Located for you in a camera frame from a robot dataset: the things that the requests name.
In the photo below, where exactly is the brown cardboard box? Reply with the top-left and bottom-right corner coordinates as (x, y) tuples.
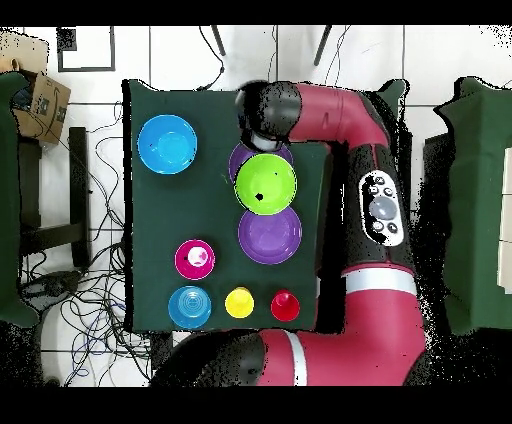
(10, 71), (72, 146)

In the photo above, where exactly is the yellow cup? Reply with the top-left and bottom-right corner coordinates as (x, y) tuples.
(224, 286), (256, 320)

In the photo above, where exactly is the black chair frame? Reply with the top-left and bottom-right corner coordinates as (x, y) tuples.
(17, 126), (92, 269)

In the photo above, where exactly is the dark green tablecloth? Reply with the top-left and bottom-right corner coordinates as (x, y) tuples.
(121, 78), (410, 334)

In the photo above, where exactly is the green clothed side table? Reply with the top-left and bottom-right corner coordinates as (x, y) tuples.
(0, 70), (41, 329)
(433, 76), (512, 336)

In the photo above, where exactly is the black square floor frame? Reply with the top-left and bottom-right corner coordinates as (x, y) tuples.
(56, 26), (117, 73)

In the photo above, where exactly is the large blue bowl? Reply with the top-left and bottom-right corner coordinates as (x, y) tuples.
(136, 114), (199, 176)

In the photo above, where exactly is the large purple bowl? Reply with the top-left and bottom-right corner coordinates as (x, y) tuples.
(237, 205), (304, 266)
(227, 141), (295, 185)

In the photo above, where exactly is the tangle of floor cables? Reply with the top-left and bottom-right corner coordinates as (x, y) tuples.
(19, 99), (177, 387)

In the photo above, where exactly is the large green bowl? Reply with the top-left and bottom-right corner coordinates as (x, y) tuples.
(234, 153), (298, 216)

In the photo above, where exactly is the black tripod leg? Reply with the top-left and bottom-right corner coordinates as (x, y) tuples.
(312, 25), (334, 67)
(210, 25), (227, 57)

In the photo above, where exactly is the small red bowl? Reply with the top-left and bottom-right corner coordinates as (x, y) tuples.
(174, 239), (217, 281)

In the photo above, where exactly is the black power box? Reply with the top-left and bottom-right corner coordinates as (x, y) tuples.
(150, 331), (174, 359)

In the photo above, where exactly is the small blue bowl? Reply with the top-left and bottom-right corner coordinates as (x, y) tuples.
(167, 285), (213, 330)

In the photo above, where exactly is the red cup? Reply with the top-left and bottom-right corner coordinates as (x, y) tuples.
(270, 289), (302, 323)

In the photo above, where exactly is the dark grey equipment base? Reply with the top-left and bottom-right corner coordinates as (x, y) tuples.
(21, 269), (83, 311)

